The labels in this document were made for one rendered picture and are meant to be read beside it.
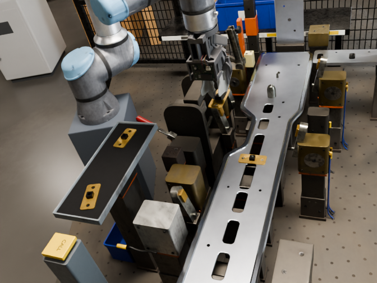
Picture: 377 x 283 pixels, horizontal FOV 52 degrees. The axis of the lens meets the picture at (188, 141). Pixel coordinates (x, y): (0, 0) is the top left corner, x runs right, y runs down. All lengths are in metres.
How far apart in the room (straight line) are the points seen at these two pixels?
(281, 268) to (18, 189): 2.50
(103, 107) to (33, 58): 3.09
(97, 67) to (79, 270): 0.65
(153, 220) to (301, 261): 0.36
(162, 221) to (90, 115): 0.54
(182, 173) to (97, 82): 0.44
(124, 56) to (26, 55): 3.13
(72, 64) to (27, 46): 3.08
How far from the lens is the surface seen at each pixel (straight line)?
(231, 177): 1.18
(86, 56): 1.31
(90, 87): 1.33
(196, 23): 0.88
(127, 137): 1.16
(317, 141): 1.21
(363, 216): 1.47
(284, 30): 1.78
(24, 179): 3.23
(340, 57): 1.68
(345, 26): 1.85
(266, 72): 1.62
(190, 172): 1.11
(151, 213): 1.00
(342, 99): 1.51
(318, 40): 1.75
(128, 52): 1.37
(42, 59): 4.40
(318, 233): 1.41
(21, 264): 2.67
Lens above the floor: 1.85
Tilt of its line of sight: 39 degrees down
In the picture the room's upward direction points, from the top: 15 degrees counter-clockwise
